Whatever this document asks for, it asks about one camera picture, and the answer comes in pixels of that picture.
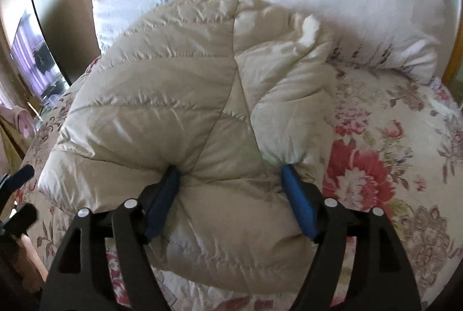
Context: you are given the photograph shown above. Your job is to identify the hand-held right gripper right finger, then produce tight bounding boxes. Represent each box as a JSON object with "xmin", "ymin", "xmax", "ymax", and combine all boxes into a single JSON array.
[{"xmin": 281, "ymin": 164, "xmax": 422, "ymax": 311}]

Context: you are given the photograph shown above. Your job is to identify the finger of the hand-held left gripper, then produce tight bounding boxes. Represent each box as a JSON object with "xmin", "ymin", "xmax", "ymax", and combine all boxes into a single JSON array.
[
  {"xmin": 0, "ymin": 164, "xmax": 35, "ymax": 194},
  {"xmin": 0, "ymin": 204, "xmax": 38, "ymax": 236}
]

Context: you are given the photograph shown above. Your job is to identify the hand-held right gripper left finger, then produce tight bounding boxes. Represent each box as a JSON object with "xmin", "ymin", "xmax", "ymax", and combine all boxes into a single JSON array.
[{"xmin": 38, "ymin": 166, "xmax": 181, "ymax": 311}]

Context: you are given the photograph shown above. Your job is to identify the cream quilted down jacket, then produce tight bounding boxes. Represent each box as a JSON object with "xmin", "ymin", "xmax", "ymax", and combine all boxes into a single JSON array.
[{"xmin": 38, "ymin": 0, "xmax": 339, "ymax": 292}]

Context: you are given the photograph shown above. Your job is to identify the person's left hand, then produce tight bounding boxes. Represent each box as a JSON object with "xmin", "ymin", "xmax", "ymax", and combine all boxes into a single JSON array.
[{"xmin": 17, "ymin": 234, "xmax": 49, "ymax": 292}]

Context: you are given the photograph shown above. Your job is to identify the pink cloth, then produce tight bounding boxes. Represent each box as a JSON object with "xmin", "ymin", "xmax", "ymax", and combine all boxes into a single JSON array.
[{"xmin": 0, "ymin": 104, "xmax": 37, "ymax": 139}]

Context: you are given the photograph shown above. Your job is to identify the floral bedspread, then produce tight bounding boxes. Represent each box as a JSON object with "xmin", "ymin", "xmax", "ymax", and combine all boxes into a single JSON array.
[{"xmin": 14, "ymin": 56, "xmax": 463, "ymax": 311}]

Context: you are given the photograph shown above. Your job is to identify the wall mirror with dark frame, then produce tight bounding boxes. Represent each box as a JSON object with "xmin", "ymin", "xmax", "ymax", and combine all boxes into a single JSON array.
[{"xmin": 10, "ymin": 0, "xmax": 72, "ymax": 99}]

